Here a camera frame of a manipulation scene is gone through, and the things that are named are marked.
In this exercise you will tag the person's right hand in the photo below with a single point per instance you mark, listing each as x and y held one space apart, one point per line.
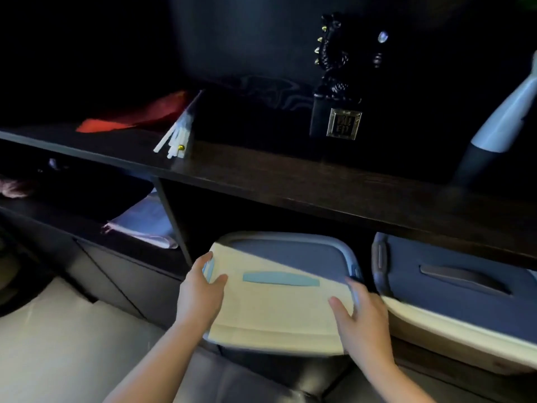
366 327

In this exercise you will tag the person's left hand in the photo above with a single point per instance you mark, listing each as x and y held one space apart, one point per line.
197 297

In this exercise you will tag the person's right thumb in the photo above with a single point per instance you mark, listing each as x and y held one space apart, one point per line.
339 309

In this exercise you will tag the person's left thumb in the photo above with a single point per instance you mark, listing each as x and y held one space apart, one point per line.
218 285

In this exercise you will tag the white storage box with lid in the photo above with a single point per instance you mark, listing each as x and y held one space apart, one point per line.
457 297
281 297

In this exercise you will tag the person's right forearm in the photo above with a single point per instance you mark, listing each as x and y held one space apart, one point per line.
398 384

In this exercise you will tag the person's left forearm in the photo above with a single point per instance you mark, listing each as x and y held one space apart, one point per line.
147 365

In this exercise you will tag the folded light purple cloth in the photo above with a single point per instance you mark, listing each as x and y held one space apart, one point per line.
144 224

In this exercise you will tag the dark wooden shelf unit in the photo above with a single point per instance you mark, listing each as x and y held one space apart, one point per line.
293 193

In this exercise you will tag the bundle of white sticks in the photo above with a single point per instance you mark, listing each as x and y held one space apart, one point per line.
178 130

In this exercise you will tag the red cloth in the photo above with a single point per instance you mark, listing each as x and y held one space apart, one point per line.
134 115

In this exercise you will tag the pink cloth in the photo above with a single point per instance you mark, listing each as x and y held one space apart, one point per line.
14 187

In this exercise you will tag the black dragon statue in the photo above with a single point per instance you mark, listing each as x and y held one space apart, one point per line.
334 79

